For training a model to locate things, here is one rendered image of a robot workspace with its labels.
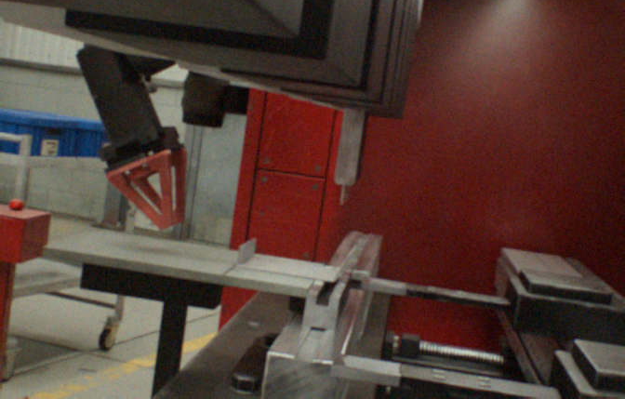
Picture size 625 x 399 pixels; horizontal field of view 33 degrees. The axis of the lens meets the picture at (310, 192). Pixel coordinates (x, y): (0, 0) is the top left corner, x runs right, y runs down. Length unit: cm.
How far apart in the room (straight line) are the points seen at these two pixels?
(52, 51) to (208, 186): 191
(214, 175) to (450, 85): 689
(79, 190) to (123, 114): 832
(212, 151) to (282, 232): 682
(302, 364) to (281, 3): 72
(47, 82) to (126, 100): 851
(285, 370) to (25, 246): 204
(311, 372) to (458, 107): 114
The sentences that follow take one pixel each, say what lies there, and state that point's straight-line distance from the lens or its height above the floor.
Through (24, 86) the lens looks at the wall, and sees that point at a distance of 976.
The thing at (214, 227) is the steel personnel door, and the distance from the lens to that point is 878.
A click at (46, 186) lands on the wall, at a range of 960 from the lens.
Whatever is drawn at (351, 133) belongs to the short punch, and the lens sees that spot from 104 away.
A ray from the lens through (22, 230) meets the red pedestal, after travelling 284.
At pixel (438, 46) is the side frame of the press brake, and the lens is 195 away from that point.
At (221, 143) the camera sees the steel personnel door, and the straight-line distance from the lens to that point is 874.
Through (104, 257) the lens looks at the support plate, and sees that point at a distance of 105.
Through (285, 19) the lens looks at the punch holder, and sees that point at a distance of 17.
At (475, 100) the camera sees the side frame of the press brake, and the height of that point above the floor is 123.
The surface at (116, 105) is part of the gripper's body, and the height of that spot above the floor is 114.
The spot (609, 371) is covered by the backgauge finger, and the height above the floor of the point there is 103.
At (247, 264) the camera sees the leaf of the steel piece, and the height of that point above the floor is 100.
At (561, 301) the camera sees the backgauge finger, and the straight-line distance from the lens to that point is 104.
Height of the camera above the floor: 116
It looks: 4 degrees down
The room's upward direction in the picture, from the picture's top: 8 degrees clockwise
